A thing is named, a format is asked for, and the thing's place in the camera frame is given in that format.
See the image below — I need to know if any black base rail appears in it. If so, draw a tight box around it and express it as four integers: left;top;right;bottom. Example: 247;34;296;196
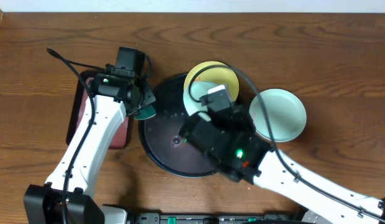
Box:
101;212;305;224

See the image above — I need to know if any light blue plate front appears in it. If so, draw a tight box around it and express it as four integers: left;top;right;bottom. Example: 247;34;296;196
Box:
183;82;217;121

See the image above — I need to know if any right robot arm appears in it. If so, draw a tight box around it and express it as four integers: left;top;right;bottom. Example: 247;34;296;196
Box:
179;106;385;223

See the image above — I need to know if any round black tray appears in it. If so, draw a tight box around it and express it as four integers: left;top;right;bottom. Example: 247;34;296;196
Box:
138;73;217;178

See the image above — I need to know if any yellow plate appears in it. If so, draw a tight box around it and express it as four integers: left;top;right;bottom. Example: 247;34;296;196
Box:
183;61;239;101

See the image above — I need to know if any light blue plate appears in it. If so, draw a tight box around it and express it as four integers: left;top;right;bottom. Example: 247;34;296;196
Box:
249;88;307;142
183;82;217;121

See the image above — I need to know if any green yellow sponge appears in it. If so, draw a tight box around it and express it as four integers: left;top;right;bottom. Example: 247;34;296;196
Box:
135;105;156;120

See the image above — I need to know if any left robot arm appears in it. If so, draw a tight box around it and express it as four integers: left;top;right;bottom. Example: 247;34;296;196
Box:
24;74;155;223

